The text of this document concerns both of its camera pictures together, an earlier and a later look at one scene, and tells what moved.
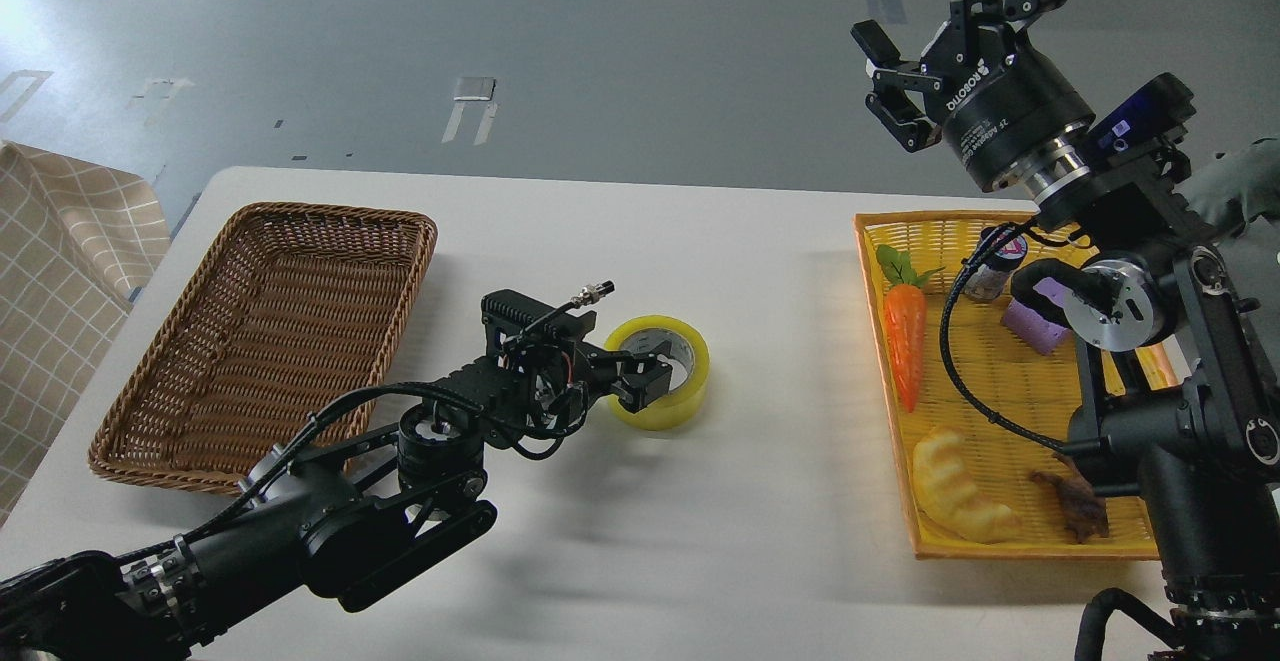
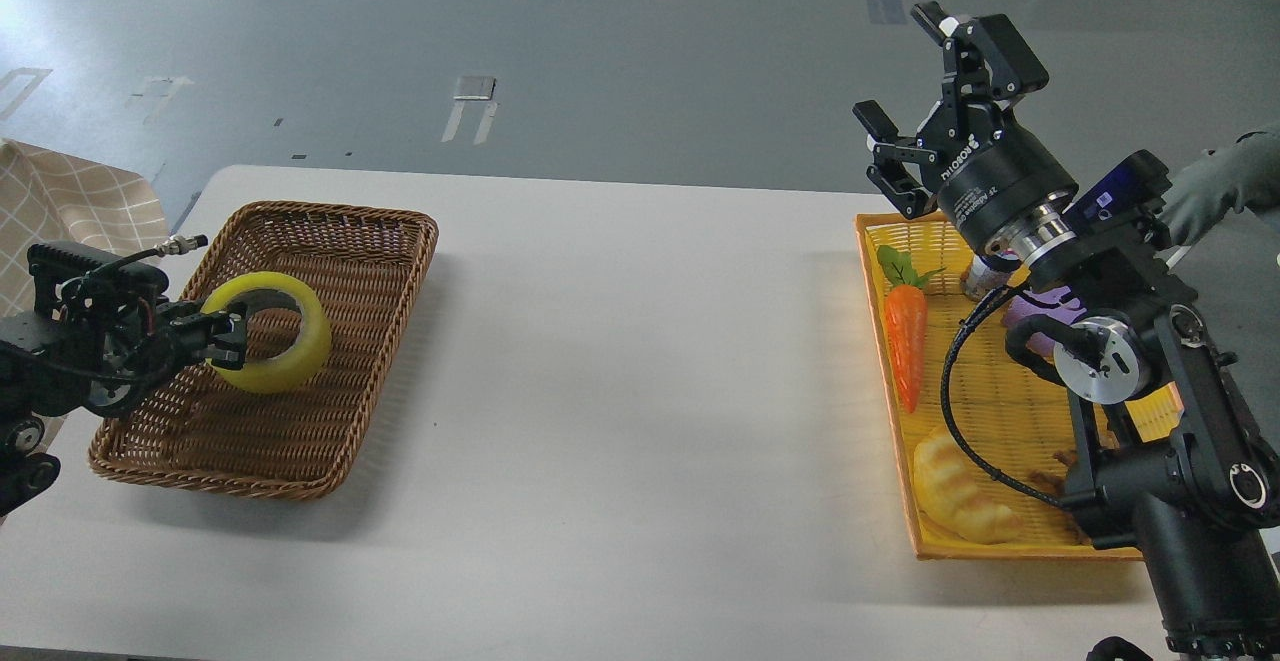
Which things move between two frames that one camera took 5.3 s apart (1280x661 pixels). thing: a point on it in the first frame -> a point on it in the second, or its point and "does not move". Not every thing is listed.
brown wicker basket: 288,311 does not move
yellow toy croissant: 950,498 does not move
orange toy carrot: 905,315 does not move
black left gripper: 595,371 -> 177,337
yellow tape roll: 690,360 -> 299,366
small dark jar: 988,279 does not move
